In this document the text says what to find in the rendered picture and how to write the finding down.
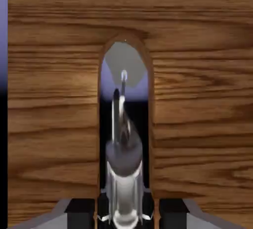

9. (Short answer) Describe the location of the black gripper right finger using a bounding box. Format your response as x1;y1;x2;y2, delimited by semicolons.
159;198;247;229

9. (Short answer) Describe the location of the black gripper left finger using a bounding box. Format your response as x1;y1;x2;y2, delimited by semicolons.
7;198;96;229

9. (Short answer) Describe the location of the shiny curved metal handle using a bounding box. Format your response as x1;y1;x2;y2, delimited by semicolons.
97;33;160;229

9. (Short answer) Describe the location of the wooden cabinet door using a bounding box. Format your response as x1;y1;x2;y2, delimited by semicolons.
7;0;253;229

